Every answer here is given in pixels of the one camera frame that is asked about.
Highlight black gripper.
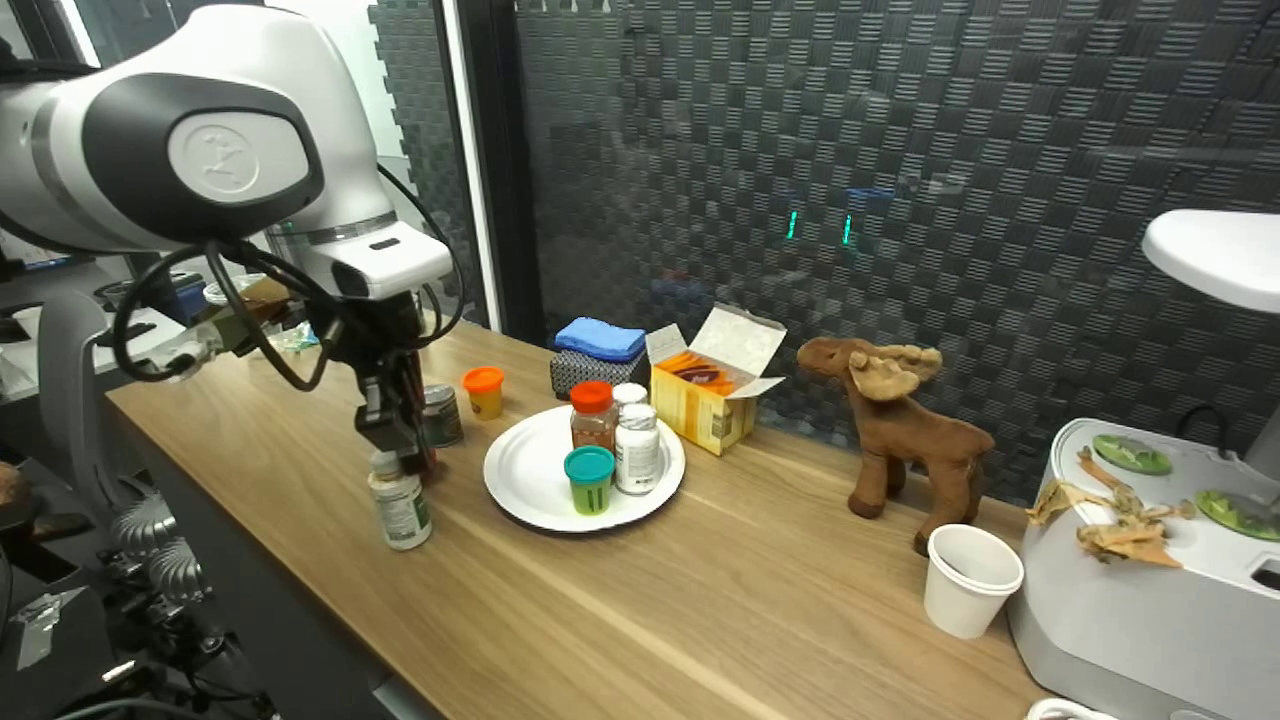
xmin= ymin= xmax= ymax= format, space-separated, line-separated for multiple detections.
xmin=326 ymin=292 xmax=434 ymax=471

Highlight white bottle yellow label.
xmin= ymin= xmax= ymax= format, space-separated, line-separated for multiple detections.
xmin=370 ymin=448 xmax=436 ymax=551

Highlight spice jar orange lid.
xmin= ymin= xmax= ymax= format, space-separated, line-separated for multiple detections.
xmin=568 ymin=379 xmax=621 ymax=455

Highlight teal lid dough tub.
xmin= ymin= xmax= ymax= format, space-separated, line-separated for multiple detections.
xmin=560 ymin=445 xmax=621 ymax=515

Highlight plain white pill bottle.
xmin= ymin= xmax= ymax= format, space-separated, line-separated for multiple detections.
xmin=614 ymin=401 xmax=663 ymax=498

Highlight white round plate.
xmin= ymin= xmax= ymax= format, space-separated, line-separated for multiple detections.
xmin=482 ymin=402 xmax=692 ymax=535

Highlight white countertop garden appliance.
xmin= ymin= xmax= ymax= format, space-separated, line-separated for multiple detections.
xmin=1008 ymin=410 xmax=1280 ymax=720

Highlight orange lid dough tub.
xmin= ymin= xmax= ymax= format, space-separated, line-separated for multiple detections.
xmin=462 ymin=362 xmax=512 ymax=424

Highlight gray foam block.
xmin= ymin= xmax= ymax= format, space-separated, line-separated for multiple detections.
xmin=550 ymin=346 xmax=652 ymax=401

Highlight blue sponge cloth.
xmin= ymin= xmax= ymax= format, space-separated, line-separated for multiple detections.
xmin=553 ymin=314 xmax=652 ymax=366

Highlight yellow open cardboard box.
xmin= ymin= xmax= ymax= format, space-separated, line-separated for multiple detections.
xmin=648 ymin=305 xmax=793 ymax=459

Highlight brown moose plush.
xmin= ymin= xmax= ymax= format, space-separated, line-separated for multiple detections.
xmin=793 ymin=330 xmax=999 ymax=557

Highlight white paper cup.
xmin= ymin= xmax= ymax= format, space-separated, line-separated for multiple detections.
xmin=919 ymin=521 xmax=1029 ymax=639

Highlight dried brown plant leaves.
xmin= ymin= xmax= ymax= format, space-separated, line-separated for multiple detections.
xmin=1023 ymin=445 xmax=1183 ymax=572

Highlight white bowl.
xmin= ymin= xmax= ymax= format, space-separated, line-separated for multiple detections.
xmin=1019 ymin=691 xmax=1124 ymax=720

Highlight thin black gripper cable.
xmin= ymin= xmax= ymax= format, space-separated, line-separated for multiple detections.
xmin=111 ymin=234 xmax=474 ymax=395

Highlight black camera rig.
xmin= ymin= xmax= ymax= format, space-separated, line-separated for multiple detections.
xmin=0 ymin=451 xmax=286 ymax=720

